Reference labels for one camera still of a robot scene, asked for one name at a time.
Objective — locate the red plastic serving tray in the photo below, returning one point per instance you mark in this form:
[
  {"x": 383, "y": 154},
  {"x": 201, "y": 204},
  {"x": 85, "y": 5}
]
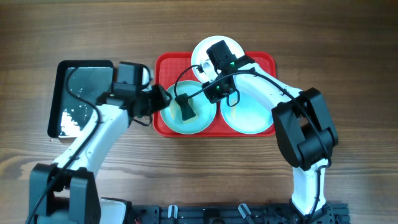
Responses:
[{"x": 170, "y": 65}]

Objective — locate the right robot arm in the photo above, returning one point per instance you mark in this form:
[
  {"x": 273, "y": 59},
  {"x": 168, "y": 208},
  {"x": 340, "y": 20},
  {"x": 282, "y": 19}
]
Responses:
[{"x": 303, "y": 126}]

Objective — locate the black rectangular metal tray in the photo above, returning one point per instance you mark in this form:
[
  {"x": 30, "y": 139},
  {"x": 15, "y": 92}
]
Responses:
[{"x": 87, "y": 79}]

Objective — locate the white round plate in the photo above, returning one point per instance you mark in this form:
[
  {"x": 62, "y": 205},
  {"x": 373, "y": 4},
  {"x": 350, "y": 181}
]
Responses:
[{"x": 200, "y": 53}]

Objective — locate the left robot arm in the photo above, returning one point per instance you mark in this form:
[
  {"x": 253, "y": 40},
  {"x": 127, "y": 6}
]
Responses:
[{"x": 65, "y": 191}]

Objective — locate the light blue plate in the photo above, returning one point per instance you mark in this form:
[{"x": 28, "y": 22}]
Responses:
[
  {"x": 247, "y": 116},
  {"x": 204, "y": 110}
]

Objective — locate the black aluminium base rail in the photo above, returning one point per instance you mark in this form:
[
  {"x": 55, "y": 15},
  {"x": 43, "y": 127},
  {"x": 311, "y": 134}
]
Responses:
[{"x": 262, "y": 214}]

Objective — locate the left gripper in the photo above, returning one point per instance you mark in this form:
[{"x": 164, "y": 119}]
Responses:
[{"x": 159, "y": 97}]

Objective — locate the green and yellow sponge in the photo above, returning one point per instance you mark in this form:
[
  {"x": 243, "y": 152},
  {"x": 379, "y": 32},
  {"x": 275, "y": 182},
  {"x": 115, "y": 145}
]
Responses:
[{"x": 182, "y": 106}]

